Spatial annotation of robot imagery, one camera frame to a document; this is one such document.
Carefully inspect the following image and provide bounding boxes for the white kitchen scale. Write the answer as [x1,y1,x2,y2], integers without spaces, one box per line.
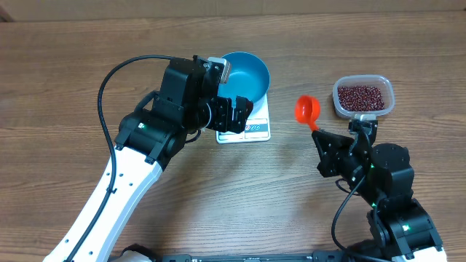
[216,95,271,144]

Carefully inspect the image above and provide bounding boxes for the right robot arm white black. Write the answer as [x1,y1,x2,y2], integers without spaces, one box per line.
[312,130,446,261]

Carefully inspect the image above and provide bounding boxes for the red measuring scoop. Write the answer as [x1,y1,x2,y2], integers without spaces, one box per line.
[294,95,321,131]

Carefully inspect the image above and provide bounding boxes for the red beans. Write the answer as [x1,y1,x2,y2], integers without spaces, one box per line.
[337,85,385,111]

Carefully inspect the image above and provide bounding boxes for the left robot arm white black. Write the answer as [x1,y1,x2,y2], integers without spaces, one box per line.
[45,55,253,261]

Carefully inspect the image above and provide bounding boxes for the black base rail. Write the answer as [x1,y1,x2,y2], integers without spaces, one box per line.
[156,250,356,262]

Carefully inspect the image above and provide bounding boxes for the clear plastic container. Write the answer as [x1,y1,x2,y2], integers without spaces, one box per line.
[332,74,395,119]

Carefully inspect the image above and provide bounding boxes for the blue bowl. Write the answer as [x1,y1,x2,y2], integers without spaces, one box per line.
[218,52,271,114]

